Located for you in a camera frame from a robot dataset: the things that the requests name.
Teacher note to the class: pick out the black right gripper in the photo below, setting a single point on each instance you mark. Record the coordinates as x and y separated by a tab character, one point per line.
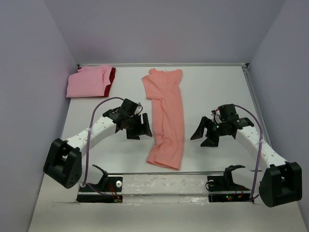
199	134

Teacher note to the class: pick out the folded dark red t-shirt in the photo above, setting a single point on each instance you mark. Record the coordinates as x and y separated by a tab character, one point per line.
95	81

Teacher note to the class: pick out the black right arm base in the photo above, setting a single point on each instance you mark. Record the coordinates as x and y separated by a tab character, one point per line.
231	186

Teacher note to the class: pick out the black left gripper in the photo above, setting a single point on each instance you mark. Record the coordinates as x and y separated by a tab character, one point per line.
143	129

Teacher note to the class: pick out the folded pink t-shirt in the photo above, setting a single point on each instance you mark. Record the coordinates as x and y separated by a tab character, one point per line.
73	82

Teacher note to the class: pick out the salmon orange t-shirt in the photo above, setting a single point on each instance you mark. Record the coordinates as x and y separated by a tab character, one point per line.
162	88

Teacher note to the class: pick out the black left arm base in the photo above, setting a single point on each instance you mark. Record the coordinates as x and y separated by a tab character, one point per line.
107	190

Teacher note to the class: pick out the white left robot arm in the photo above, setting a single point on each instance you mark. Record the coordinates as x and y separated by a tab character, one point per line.
67	161

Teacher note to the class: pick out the white foam front panel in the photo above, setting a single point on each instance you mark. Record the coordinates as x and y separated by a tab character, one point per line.
167	216

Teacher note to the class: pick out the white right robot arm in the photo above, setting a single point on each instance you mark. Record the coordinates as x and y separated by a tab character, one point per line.
275	180

